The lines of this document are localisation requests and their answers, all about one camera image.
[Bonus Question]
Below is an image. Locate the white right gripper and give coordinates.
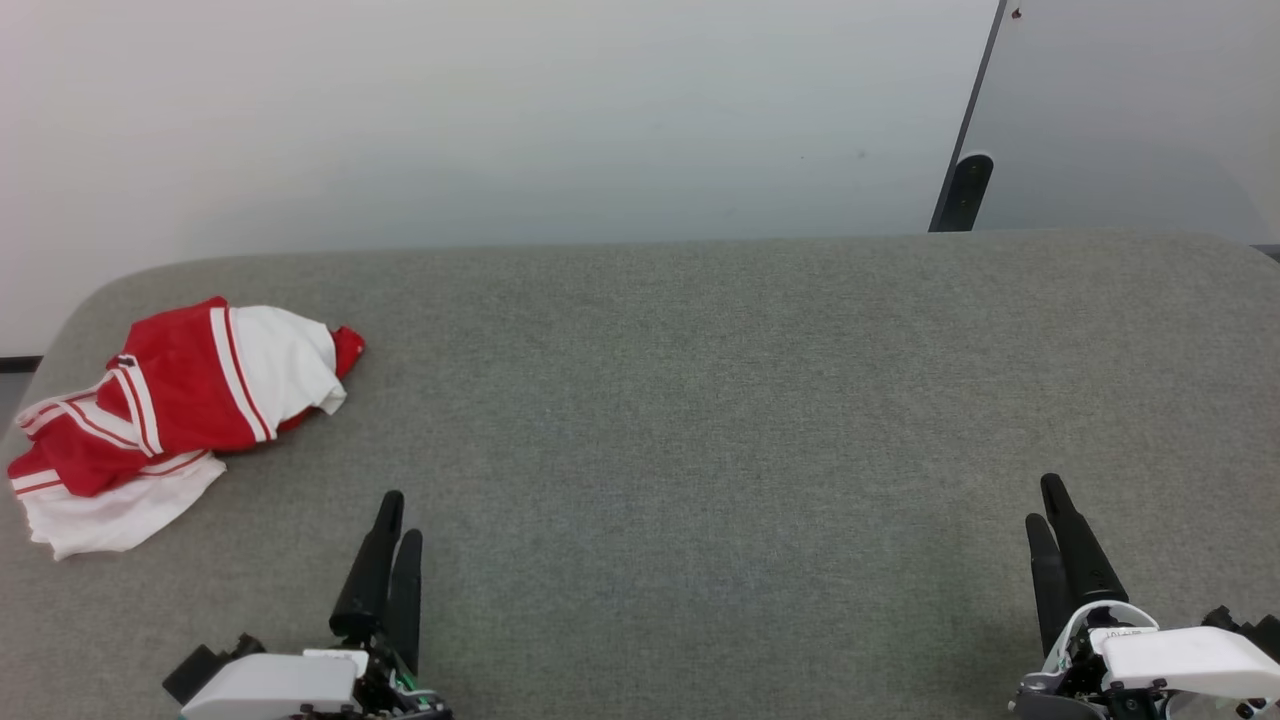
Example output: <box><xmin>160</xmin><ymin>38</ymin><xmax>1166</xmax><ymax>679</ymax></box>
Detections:
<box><xmin>1008</xmin><ymin>473</ymin><xmax>1280</xmax><ymax>720</ymax></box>

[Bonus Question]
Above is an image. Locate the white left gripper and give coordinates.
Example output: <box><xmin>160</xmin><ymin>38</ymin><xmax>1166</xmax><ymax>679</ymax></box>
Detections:
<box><xmin>180</xmin><ymin>490</ymin><xmax>453</xmax><ymax>720</ymax></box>

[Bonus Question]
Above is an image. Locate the red and white basketball jersey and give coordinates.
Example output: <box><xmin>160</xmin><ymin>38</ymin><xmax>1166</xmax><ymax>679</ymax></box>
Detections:
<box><xmin>7</xmin><ymin>296</ymin><xmax>366</xmax><ymax>561</ymax></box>

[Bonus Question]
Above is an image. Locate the black door handle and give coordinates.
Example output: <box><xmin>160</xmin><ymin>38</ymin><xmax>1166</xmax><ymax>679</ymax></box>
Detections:
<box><xmin>935</xmin><ymin>152</ymin><xmax>995</xmax><ymax>233</ymax></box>

